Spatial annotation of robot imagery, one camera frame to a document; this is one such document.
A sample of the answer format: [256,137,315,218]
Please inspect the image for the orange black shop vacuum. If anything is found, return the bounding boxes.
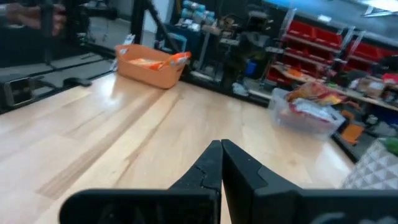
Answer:
[340,109,365,146]

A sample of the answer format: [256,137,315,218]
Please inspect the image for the blue floor bin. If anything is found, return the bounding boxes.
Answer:
[244,60,258,77]

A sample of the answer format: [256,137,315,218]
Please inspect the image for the teach pendant with screen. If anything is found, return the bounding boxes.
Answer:
[170,32,188,52]

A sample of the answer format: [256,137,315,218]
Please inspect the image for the cardboard box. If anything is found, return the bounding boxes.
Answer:
[357,77,386,99]

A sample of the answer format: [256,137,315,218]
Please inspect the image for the clear plastic bin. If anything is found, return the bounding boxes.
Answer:
[267,86,346,141]

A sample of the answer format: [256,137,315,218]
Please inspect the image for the red bin shelf rack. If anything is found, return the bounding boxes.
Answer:
[278,9,355,86]
[345,30,398,68]

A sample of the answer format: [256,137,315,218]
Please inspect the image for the potted plant triangle pattern pot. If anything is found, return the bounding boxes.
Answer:
[341,136,398,190]

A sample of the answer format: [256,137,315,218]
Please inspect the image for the ceiling light fixture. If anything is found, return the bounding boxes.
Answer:
[360,0,398,18]

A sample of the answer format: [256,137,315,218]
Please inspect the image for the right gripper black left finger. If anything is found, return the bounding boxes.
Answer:
[58,139,223,224]

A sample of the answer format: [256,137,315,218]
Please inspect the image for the small red bin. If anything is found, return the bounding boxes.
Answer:
[381,73,398,85]

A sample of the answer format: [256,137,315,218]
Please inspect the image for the person's hand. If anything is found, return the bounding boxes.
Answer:
[5,2,67,37]

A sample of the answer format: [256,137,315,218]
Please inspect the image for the orange plastic bin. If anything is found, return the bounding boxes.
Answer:
[114,43,190,90]

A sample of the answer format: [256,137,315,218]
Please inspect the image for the wooden workbench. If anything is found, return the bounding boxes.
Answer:
[270,63,398,112]

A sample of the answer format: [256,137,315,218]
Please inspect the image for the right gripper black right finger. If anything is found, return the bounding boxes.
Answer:
[220,139,398,224]

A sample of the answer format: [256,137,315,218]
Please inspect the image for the silver metal bracket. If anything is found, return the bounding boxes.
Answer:
[109,33,137,73]

